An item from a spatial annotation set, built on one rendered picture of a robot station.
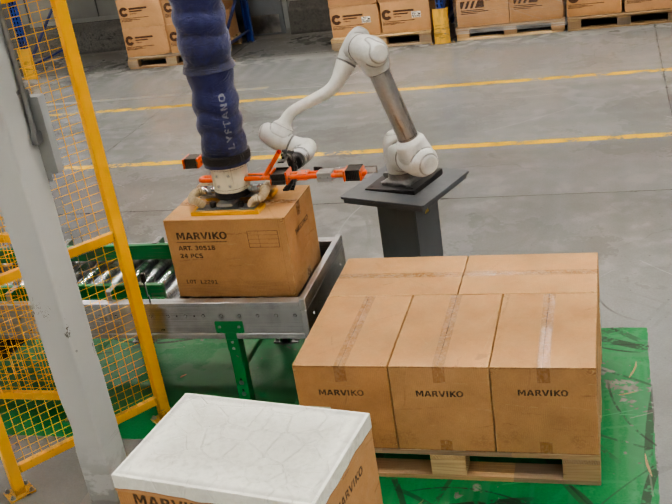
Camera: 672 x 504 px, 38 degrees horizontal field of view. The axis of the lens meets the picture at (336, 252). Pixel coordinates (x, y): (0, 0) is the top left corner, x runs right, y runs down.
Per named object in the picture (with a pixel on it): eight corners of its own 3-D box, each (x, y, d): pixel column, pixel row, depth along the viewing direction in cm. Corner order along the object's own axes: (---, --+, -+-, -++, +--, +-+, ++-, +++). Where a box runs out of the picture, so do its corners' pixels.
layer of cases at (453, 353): (306, 446, 409) (291, 365, 393) (359, 328, 496) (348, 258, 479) (599, 455, 376) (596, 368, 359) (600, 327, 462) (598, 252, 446)
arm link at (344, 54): (330, 55, 468) (342, 58, 456) (347, 20, 466) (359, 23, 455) (352, 66, 475) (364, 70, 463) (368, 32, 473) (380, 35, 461)
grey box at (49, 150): (13, 176, 369) (-10, 100, 356) (20, 171, 373) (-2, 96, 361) (58, 173, 363) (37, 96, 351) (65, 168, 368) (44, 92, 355)
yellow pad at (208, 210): (190, 216, 448) (188, 206, 446) (199, 208, 457) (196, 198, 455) (259, 214, 438) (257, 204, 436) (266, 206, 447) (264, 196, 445)
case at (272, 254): (180, 296, 465) (162, 220, 448) (211, 260, 499) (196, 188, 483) (297, 297, 447) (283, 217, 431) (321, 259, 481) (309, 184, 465)
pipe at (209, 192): (190, 207, 449) (188, 196, 446) (210, 187, 470) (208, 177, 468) (259, 205, 439) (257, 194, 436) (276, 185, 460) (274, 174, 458)
